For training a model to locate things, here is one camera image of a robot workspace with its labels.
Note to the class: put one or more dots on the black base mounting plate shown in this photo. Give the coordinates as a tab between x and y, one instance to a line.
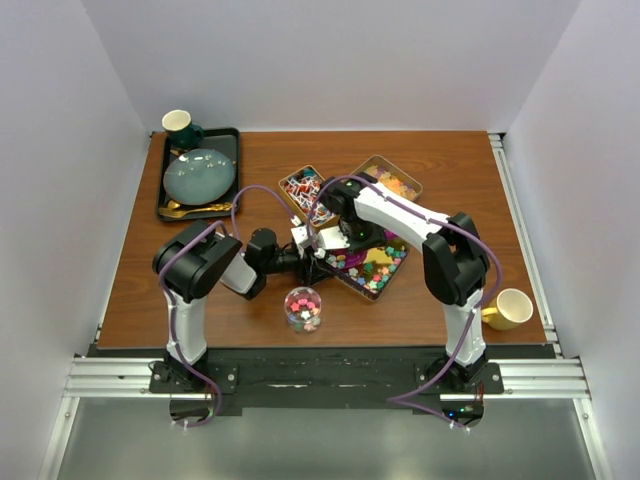
335	378

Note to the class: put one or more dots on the teal ceramic plate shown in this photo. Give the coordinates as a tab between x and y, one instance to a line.
199	177

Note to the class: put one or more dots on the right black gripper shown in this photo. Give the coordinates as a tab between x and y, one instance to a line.
377	238

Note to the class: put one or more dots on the aluminium frame rail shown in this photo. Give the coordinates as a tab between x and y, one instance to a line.
521	378

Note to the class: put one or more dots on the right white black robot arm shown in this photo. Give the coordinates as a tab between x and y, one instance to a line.
455	260

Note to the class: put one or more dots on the dark green mug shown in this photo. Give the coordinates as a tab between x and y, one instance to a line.
181	130

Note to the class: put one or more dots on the gold tin of gummy candies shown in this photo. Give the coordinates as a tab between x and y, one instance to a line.
391	176

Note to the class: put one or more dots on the gold tin of star candies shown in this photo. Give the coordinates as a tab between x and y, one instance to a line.
376	273

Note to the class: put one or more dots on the clear glass jar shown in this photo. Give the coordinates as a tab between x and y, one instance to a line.
302	307

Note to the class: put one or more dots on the yellow mug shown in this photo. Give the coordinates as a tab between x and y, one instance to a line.
510	309

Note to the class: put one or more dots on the magenta plastic scoop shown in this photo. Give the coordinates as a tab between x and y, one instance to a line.
347	262

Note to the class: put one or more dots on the gold fork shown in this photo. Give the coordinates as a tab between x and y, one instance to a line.
185	210

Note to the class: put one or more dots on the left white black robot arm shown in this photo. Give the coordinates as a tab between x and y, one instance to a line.
191	264

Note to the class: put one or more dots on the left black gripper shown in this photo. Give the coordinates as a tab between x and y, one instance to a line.
314	272

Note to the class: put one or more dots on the gold tin of lollipops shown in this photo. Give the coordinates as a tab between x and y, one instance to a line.
300	190

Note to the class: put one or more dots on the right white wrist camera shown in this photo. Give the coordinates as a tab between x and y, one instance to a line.
332	238

